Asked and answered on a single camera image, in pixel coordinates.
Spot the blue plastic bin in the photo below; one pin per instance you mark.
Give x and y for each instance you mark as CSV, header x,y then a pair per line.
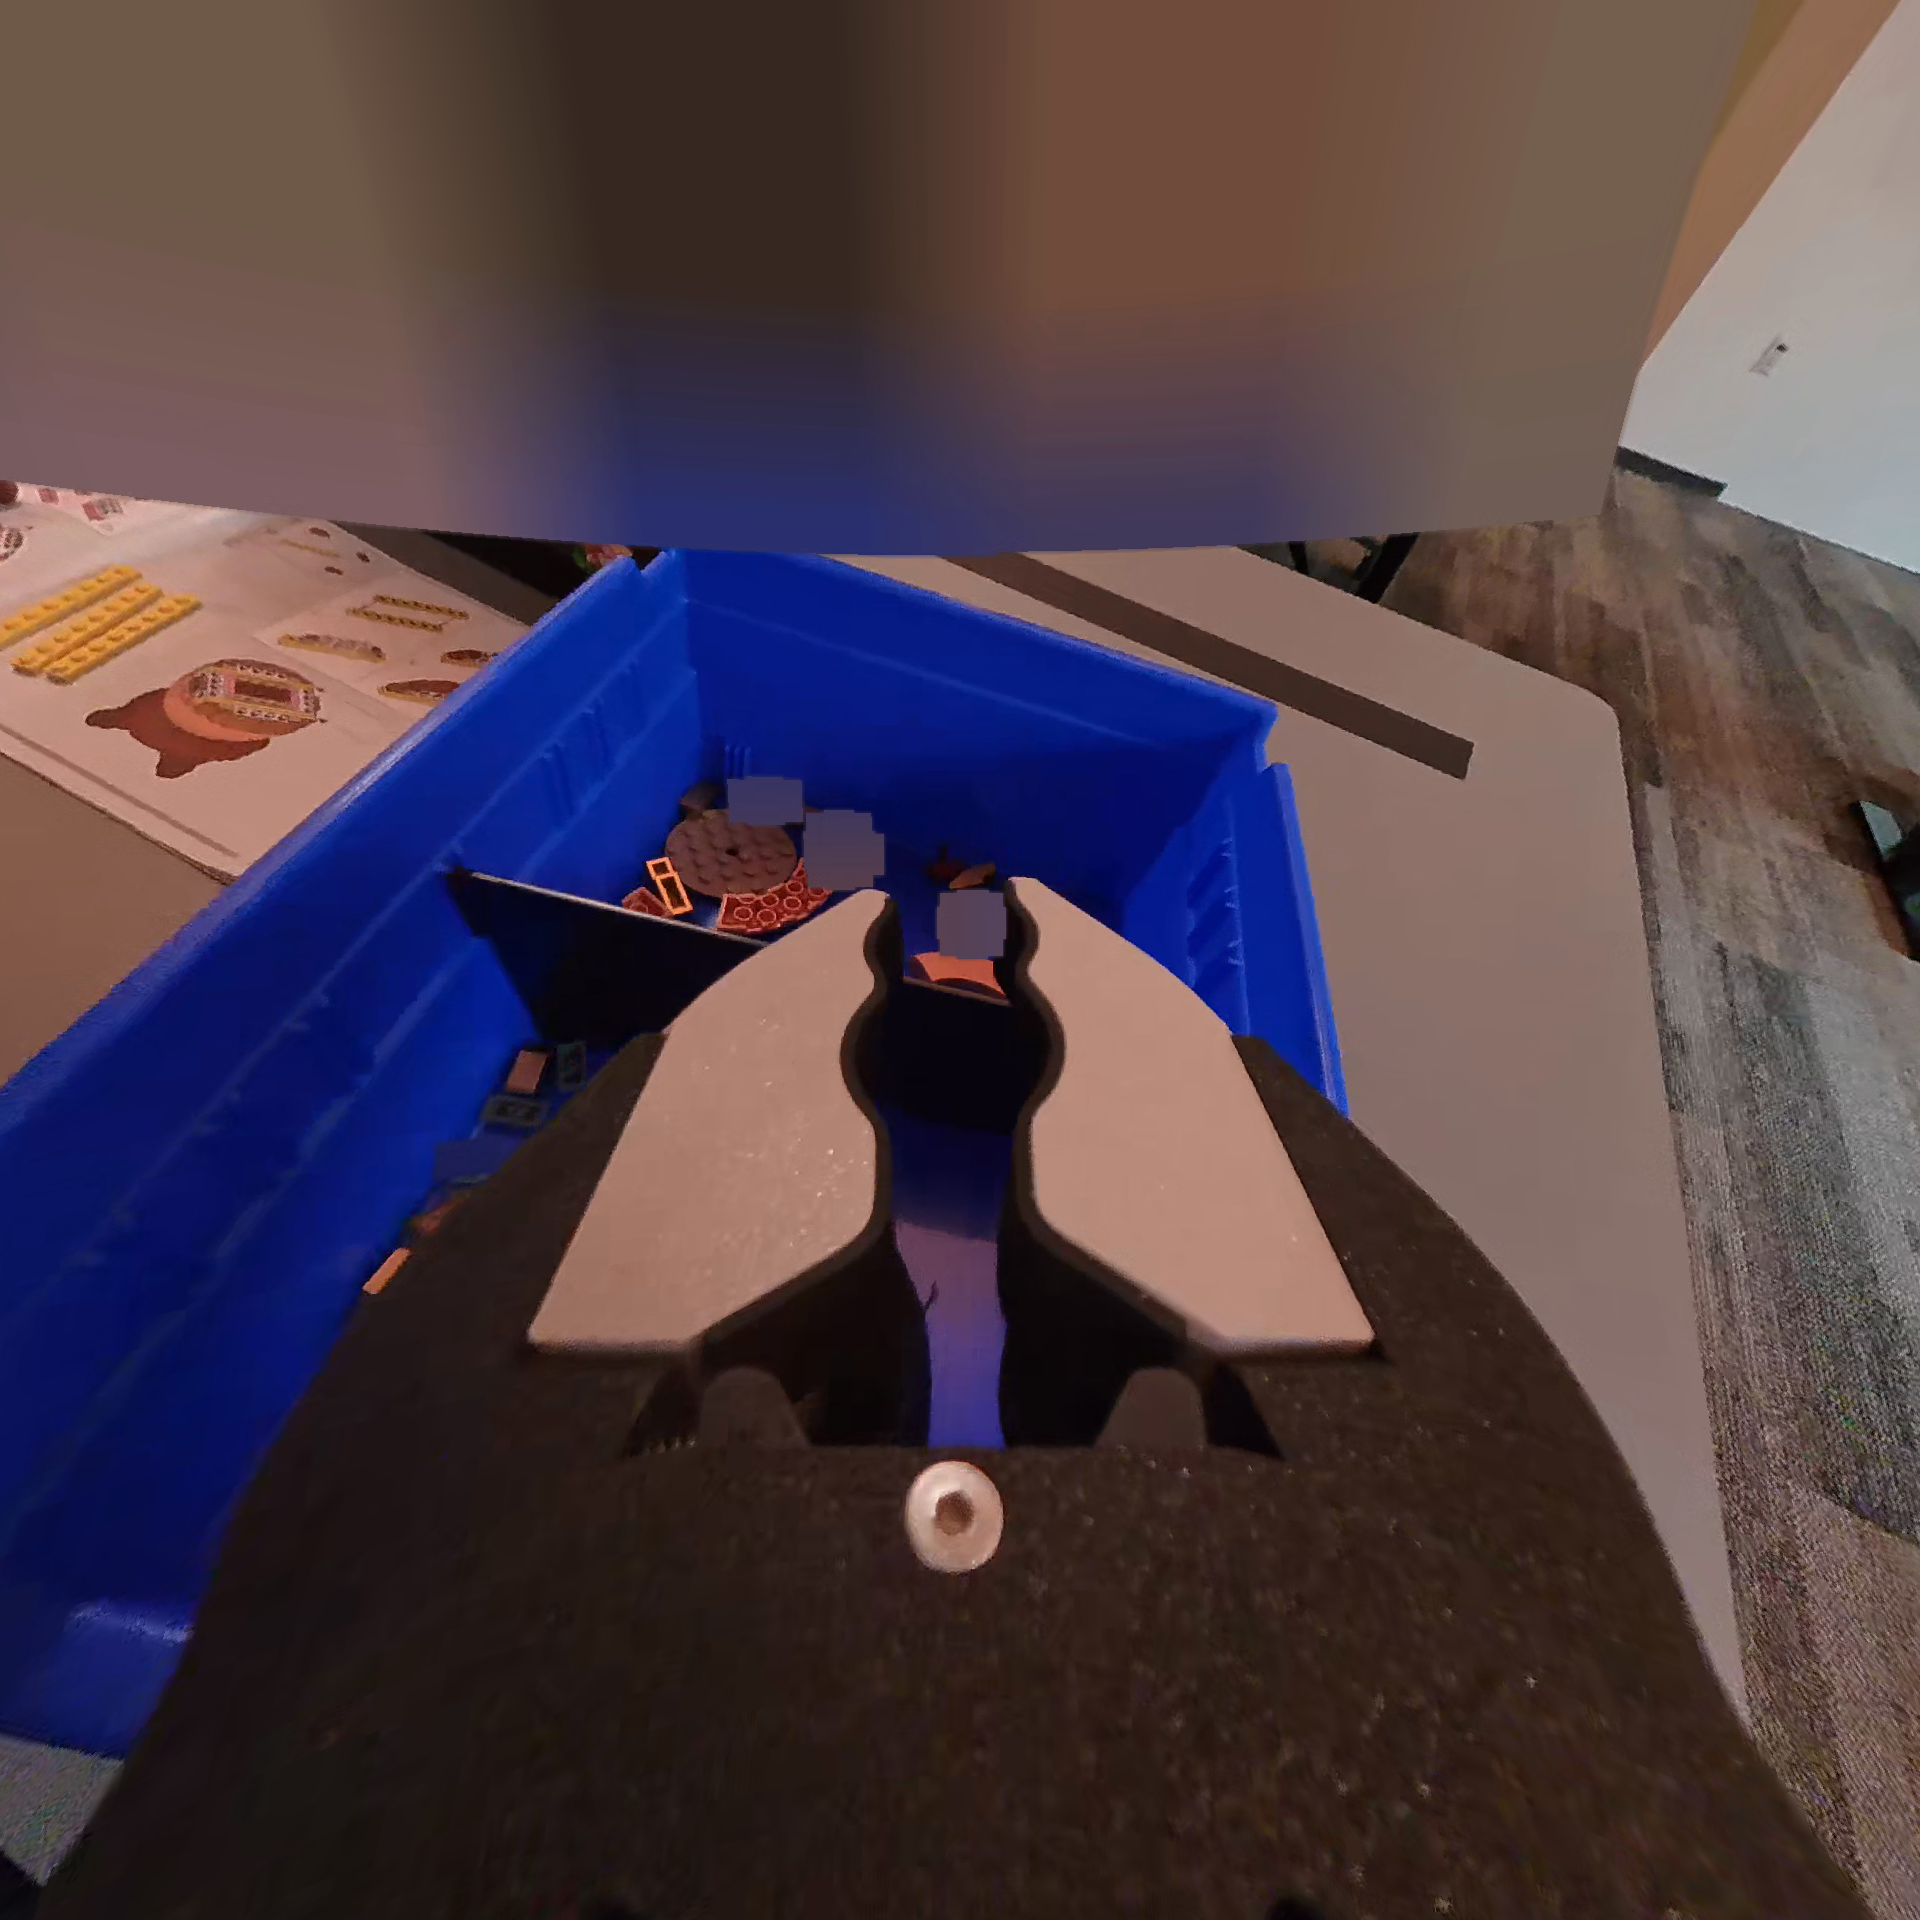
x,y
902,705

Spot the brick set instruction booklet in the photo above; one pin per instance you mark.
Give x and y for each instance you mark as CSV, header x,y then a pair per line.
x,y
330,705

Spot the black bin divider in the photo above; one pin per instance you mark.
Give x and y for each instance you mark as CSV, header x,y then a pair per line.
x,y
557,946

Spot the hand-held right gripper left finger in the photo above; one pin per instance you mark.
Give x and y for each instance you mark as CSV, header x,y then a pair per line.
x,y
720,1171

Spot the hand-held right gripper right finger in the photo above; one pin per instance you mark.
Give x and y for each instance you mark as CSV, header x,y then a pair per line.
x,y
1186,1171

